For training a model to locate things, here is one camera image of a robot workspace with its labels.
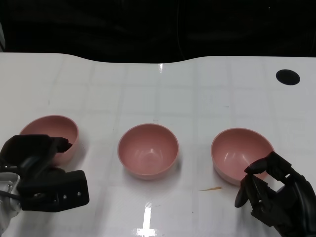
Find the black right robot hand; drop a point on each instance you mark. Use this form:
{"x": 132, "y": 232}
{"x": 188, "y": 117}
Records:
{"x": 293, "y": 202}

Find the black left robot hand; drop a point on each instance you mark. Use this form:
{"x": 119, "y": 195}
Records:
{"x": 27, "y": 150}

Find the pink plastic bowl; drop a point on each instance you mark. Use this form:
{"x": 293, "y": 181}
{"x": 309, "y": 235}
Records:
{"x": 148, "y": 148}
{"x": 49, "y": 126}
{"x": 237, "y": 148}

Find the small orange sliver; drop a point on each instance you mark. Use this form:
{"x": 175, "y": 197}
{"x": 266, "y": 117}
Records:
{"x": 211, "y": 189}

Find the black round table grommet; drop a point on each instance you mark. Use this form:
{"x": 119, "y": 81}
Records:
{"x": 288, "y": 77}

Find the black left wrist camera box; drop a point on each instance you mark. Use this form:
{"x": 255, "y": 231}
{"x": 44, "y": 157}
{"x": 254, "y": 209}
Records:
{"x": 64, "y": 190}

